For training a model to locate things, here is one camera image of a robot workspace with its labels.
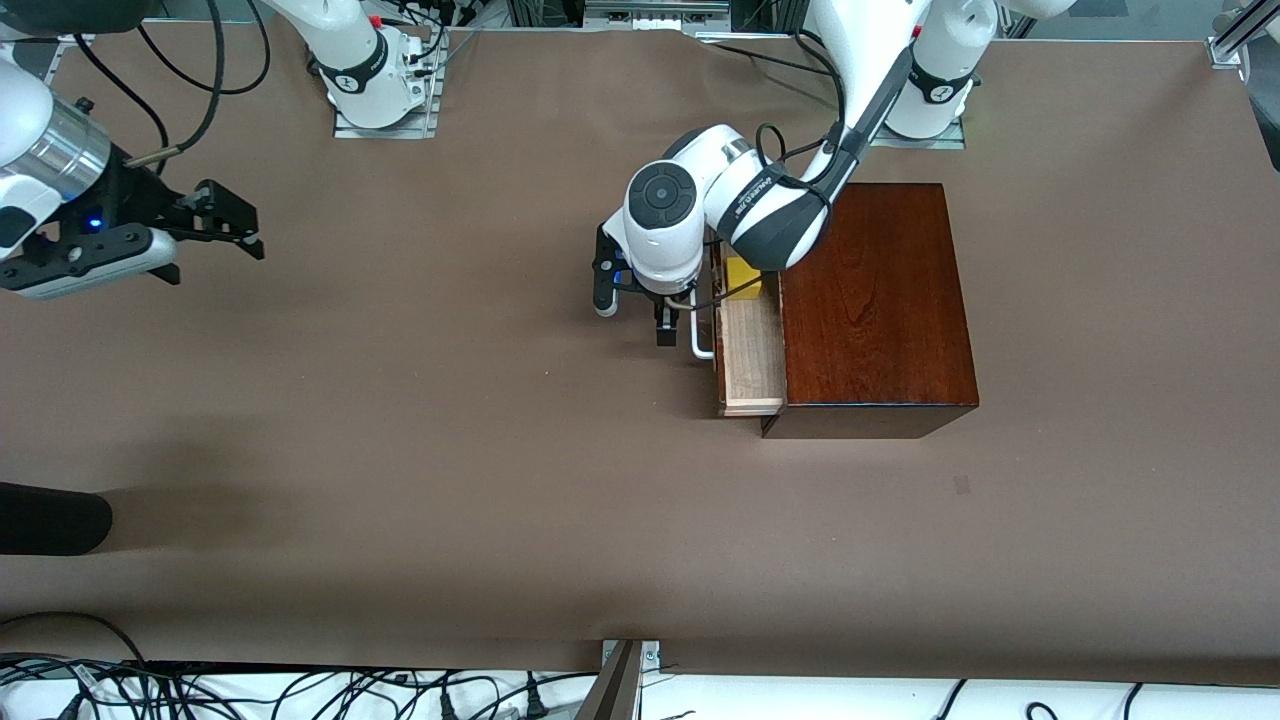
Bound black looping floor cable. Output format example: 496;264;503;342
0;611;151;669

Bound brown table cover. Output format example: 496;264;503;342
0;20;1280;691

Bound aluminium edge rail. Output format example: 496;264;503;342
20;35;63;86

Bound black cable on table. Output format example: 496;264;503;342
690;28;836;79

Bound yellow cube block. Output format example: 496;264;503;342
724;256;768;302

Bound black cable with metal plug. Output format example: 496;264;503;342
128;0;227;169

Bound wooden drawer with metal handle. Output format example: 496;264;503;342
689;240;789;419

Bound black rounded object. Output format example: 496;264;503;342
0;482;114;557

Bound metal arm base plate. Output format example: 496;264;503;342
866;115;968;151
333;60;442;141

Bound dark wooden box casing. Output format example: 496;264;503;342
760;182;981;441

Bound metal frame bracket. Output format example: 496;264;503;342
575;638;662;720

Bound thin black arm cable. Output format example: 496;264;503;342
74;35;173;177

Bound aluminium frame rack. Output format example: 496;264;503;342
505;0;803;33

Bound aluminium corner bracket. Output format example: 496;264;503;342
1206;8;1253;71

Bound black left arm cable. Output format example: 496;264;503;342
688;28;853;313

